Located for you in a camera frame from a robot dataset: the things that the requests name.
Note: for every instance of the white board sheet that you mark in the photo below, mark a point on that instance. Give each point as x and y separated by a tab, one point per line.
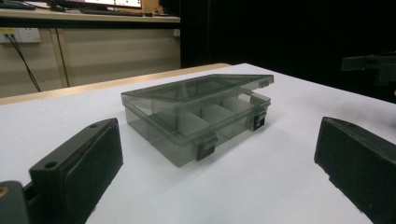
249	186

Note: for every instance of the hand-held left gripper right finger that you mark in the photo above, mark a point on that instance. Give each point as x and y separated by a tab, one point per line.
361	161

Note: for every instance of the computer monitor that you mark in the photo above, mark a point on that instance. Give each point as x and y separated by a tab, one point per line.
106	3

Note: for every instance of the wooden table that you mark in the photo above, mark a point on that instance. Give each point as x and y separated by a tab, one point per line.
124	81

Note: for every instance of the grey transparent compartment box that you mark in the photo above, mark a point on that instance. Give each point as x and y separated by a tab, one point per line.
186	124

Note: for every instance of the beige desk with panels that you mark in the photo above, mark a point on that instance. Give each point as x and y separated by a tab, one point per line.
118	49

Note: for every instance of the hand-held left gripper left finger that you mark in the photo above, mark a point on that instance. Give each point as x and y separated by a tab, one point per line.
90	161

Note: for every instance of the small white wall plate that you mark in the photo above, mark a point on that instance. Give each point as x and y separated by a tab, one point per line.
176	33

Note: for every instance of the black keyboard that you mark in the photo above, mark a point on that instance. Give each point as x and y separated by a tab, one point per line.
112	12

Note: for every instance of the white wall socket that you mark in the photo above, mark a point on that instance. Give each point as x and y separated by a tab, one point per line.
26	34

